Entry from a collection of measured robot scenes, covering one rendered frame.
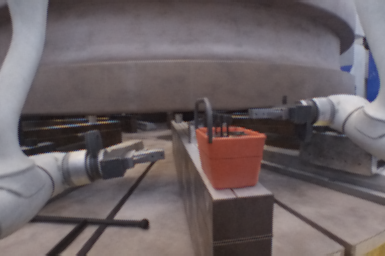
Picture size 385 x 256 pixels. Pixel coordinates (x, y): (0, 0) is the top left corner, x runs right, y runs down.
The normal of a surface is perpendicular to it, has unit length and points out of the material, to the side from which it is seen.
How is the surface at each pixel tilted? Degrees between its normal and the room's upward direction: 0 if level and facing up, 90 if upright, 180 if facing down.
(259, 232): 90
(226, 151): 97
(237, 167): 97
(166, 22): 90
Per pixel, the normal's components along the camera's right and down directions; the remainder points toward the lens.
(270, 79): 0.31, 0.10
